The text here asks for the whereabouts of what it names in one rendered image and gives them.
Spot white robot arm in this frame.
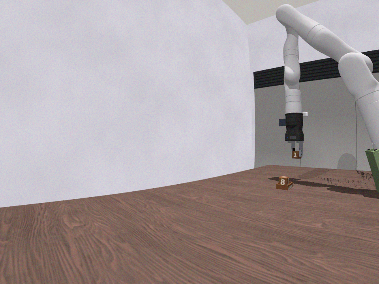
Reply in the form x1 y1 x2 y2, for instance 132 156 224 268
276 4 379 149

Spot orange cube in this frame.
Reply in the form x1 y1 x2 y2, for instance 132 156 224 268
278 176 289 185
292 151 302 159

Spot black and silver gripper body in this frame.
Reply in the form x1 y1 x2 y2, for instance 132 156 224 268
285 101 308 141

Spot orange open tray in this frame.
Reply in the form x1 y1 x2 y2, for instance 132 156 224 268
276 182 293 190

